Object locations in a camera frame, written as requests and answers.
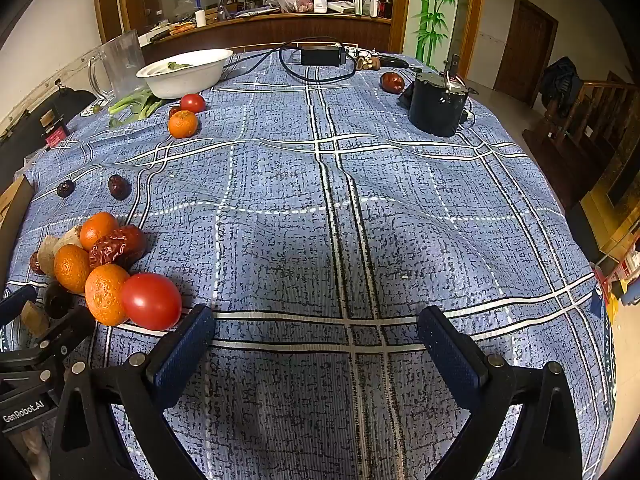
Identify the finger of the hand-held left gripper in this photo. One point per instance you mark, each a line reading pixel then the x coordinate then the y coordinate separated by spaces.
pixel 70 327
pixel 17 302

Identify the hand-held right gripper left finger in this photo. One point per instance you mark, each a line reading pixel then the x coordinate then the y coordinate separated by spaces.
pixel 182 355

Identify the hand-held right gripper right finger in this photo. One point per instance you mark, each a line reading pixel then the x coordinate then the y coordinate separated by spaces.
pixel 450 360

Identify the large red tomato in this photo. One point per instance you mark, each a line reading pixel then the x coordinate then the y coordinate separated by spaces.
pixel 151 301

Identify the wrinkled red jujube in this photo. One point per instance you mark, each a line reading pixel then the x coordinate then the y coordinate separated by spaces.
pixel 106 254

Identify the cardboard box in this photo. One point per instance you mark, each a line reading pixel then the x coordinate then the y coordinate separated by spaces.
pixel 10 210

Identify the smooth red jujube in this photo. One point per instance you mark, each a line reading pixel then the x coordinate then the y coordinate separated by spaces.
pixel 135 241

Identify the black jar with red label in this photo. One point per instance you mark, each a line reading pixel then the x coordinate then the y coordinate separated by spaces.
pixel 55 136

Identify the black leather sofa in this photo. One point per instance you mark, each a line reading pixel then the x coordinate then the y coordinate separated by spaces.
pixel 35 115

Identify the blue plaid tablecloth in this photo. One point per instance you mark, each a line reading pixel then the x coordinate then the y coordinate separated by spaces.
pixel 320 210

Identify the small orange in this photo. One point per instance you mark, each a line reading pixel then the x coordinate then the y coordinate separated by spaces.
pixel 182 124

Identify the green leafy vegetables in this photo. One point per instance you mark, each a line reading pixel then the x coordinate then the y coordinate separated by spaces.
pixel 137 104

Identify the small dark date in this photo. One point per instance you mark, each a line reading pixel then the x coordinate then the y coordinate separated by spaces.
pixel 173 110

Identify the small red tomato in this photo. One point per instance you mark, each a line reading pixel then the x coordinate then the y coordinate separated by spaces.
pixel 192 103

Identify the black round tin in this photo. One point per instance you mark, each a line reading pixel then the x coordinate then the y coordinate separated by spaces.
pixel 437 107

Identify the clear glass pitcher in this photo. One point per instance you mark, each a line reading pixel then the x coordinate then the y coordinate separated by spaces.
pixel 122 60

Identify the white bowl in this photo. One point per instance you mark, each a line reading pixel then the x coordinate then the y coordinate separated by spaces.
pixel 185 77

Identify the large red jujube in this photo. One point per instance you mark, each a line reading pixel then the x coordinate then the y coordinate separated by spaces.
pixel 392 81

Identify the wooden stair railing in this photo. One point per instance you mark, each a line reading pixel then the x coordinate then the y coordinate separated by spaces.
pixel 590 105

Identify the dark hanging coat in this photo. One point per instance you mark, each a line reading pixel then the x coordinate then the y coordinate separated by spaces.
pixel 560 82

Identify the brown wooden door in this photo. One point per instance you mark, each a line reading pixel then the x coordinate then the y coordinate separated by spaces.
pixel 525 50

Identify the black power adapter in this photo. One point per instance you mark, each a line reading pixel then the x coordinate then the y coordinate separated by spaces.
pixel 320 55

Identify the wooden counter partition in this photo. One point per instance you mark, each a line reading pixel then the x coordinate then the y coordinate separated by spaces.
pixel 250 30

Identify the white bottle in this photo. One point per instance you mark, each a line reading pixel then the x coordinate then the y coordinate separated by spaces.
pixel 200 16

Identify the white kitchen appliance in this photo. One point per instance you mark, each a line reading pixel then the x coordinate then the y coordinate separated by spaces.
pixel 370 6

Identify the green bamboo wall painting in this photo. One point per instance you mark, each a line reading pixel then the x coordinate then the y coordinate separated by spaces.
pixel 432 10

